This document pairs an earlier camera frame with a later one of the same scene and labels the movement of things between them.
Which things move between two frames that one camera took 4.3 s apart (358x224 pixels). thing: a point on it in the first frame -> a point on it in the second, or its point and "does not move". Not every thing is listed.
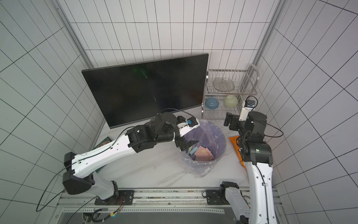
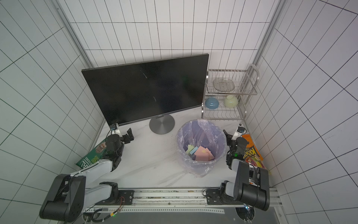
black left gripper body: x=179 y=142 -> x=126 y=139
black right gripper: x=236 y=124 -> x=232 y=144
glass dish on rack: x=223 y=84 does not move
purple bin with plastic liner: x=200 y=157 does not move
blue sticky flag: x=193 y=150 does not move
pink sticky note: x=203 y=154 does not move
